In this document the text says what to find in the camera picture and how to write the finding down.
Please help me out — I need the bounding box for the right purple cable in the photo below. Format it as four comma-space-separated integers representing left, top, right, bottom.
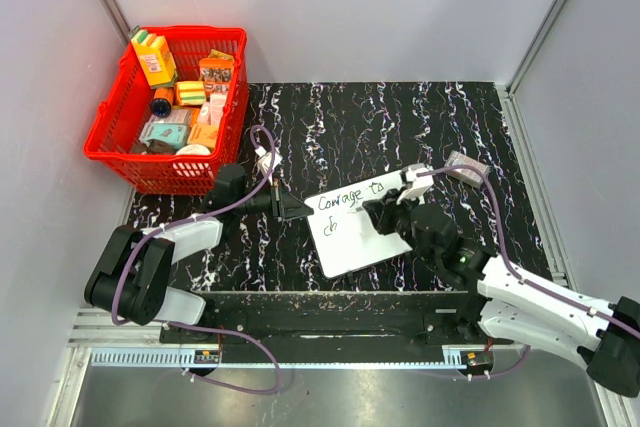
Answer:
417, 164, 640, 341

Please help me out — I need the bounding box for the white rectangular whiteboard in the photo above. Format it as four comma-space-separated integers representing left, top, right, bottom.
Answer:
304, 170, 410, 279

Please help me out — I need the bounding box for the orange snack box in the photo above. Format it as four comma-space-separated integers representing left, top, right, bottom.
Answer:
198, 49, 235, 83

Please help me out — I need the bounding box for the yellow juice carton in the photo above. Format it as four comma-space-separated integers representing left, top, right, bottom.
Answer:
130, 27, 178, 89

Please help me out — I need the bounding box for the purple floor cable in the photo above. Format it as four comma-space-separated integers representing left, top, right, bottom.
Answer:
164, 321, 284, 394

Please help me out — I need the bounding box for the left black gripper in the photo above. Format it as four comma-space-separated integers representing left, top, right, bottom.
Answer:
235, 176, 313, 223

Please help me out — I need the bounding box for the orange small box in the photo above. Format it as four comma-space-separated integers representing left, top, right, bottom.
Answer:
187, 124, 218, 151

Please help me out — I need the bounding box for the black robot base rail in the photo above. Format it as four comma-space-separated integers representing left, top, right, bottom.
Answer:
159, 291, 496, 363

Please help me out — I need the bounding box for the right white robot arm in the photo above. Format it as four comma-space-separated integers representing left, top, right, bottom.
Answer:
363, 189, 639, 398

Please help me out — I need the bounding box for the teal product box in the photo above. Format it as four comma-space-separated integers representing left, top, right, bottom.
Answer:
139, 122, 190, 150

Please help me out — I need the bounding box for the orange can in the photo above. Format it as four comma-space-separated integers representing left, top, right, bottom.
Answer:
150, 87, 174, 118

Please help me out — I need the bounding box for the grey whiteboard eraser block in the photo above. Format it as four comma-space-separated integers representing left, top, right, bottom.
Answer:
445, 151, 490, 188

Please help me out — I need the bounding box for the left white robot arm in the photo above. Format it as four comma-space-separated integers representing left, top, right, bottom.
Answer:
84, 164, 314, 343

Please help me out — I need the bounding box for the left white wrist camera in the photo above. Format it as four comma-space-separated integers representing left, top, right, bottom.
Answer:
254, 146, 282, 178

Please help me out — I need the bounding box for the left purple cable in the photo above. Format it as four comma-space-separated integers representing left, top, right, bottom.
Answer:
110, 125, 277, 328

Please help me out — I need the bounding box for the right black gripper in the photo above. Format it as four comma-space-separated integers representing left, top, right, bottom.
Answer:
363, 186, 436, 264

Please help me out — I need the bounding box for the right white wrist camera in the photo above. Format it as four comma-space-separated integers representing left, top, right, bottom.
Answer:
396, 164, 433, 205

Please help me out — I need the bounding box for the white round lid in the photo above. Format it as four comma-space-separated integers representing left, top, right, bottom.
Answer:
176, 144, 211, 156

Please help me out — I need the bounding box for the yellow green sponge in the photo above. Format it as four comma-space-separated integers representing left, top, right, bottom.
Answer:
174, 81, 207, 106

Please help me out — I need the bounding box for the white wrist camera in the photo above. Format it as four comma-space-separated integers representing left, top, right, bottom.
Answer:
396, 164, 433, 205
254, 146, 282, 178

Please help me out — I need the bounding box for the pink white box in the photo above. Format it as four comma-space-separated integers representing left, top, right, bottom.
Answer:
197, 92, 228, 127

